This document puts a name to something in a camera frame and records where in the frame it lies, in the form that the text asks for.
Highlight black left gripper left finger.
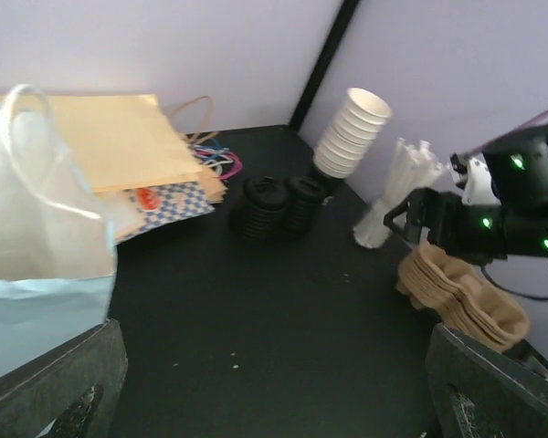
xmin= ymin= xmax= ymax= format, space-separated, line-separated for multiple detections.
xmin=0 ymin=319 xmax=128 ymax=437

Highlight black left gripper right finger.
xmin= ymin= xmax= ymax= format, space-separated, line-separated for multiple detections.
xmin=426 ymin=324 xmax=548 ymax=437

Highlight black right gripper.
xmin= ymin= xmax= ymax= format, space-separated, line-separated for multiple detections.
xmin=382 ymin=186 xmax=485 ymax=256

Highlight light blue paper bag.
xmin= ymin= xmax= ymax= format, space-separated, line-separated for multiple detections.
xmin=0 ymin=84 xmax=117 ymax=378

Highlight bundle of white straws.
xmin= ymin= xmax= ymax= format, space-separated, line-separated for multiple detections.
xmin=353 ymin=138 xmax=450 ymax=249

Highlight stack of white paper cups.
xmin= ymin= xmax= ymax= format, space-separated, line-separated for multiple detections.
xmin=311 ymin=88 xmax=393 ymax=194

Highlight right stack black lids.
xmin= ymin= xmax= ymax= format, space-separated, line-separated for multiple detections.
xmin=280 ymin=176 xmax=326 ymax=235

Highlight stack black lids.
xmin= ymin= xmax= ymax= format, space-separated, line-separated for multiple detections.
xmin=280 ymin=176 xmax=326 ymax=235
xmin=228 ymin=177 xmax=290 ymax=241

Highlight left stack black lids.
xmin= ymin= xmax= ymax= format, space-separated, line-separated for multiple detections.
xmin=228 ymin=177 xmax=290 ymax=241

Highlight flat tan paper bag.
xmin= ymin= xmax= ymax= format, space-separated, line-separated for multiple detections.
xmin=0 ymin=93 xmax=206 ymax=195

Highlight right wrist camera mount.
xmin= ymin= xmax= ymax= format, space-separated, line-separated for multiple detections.
xmin=450 ymin=154 xmax=501 ymax=206

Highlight black right frame post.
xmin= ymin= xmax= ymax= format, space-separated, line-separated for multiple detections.
xmin=288 ymin=0 xmax=361 ymax=132

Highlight flat bags with coloured handles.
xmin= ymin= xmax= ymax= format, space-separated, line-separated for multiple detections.
xmin=165 ymin=95 xmax=243 ymax=204

